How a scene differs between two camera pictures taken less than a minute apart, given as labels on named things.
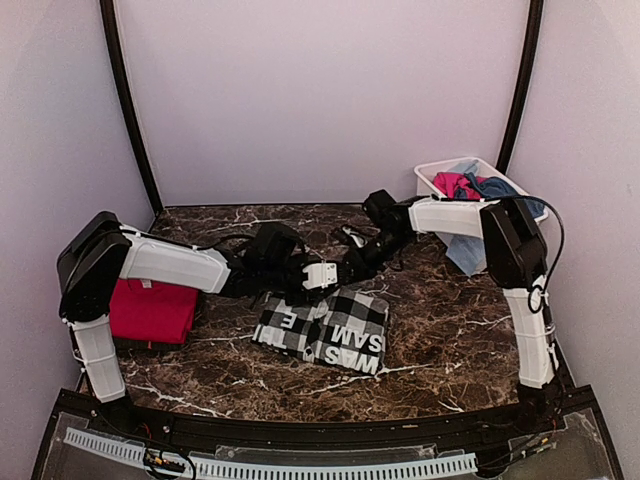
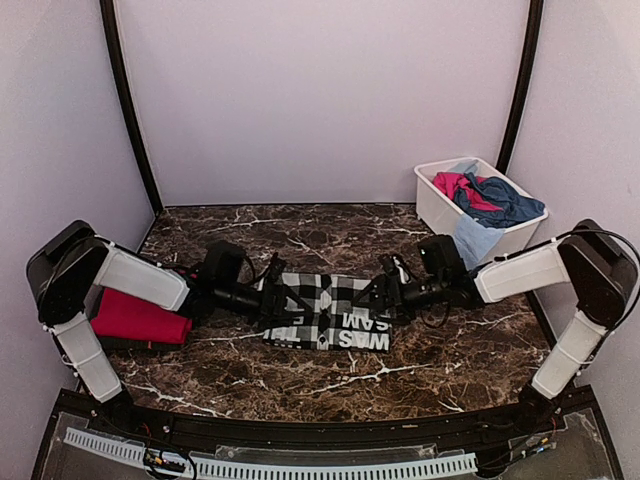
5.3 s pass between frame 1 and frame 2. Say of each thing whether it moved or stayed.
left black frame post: stayed
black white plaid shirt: moved
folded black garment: stayed
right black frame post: stayed
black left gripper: moved
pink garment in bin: stayed
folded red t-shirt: stayed
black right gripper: moved
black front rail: stayed
